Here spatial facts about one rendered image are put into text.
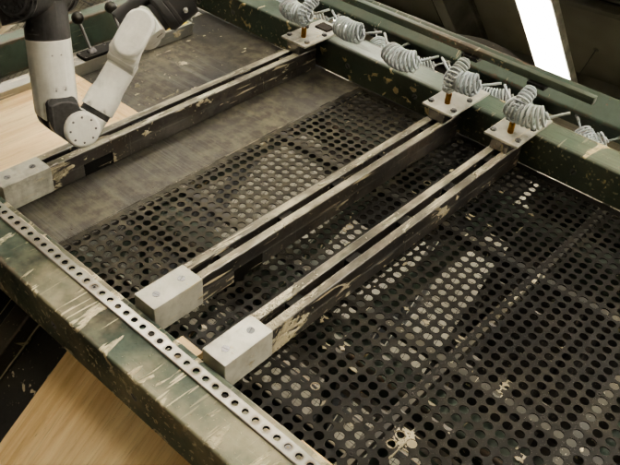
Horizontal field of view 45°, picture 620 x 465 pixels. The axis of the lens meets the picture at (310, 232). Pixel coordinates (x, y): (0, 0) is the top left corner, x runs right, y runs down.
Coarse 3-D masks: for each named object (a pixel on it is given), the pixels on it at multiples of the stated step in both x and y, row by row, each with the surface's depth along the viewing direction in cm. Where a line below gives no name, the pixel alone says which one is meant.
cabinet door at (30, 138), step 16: (80, 80) 221; (16, 96) 212; (80, 96) 215; (0, 112) 206; (16, 112) 207; (32, 112) 207; (128, 112) 210; (0, 128) 200; (16, 128) 201; (32, 128) 201; (48, 128) 202; (0, 144) 195; (16, 144) 195; (32, 144) 196; (48, 144) 196; (64, 144) 196; (0, 160) 189; (16, 160) 190
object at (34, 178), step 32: (288, 32) 233; (320, 32) 236; (256, 64) 225; (288, 64) 229; (192, 96) 210; (224, 96) 214; (128, 128) 194; (160, 128) 201; (32, 160) 181; (64, 160) 182; (96, 160) 189; (0, 192) 174; (32, 192) 179
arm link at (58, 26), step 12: (48, 0) 147; (60, 0) 151; (36, 12) 147; (48, 12) 149; (60, 12) 151; (36, 24) 150; (48, 24) 150; (60, 24) 151; (36, 36) 151; (48, 36) 151; (60, 36) 152
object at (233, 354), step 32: (512, 128) 196; (480, 160) 194; (512, 160) 201; (448, 192) 182; (480, 192) 194; (384, 224) 171; (416, 224) 172; (352, 256) 162; (384, 256) 167; (288, 288) 153; (320, 288) 153; (352, 288) 162; (256, 320) 145; (288, 320) 147; (224, 352) 139; (256, 352) 143
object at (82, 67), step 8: (192, 24) 251; (168, 32) 245; (176, 32) 248; (184, 32) 250; (192, 32) 253; (168, 40) 247; (176, 40) 249; (104, 56) 230; (80, 64) 225; (88, 64) 227; (96, 64) 229; (104, 64) 232; (80, 72) 226; (88, 72) 228; (8, 80) 215; (16, 80) 215; (24, 80) 215; (0, 88) 211; (8, 88) 212; (16, 88) 212; (24, 88) 214; (0, 96) 210; (8, 96) 212
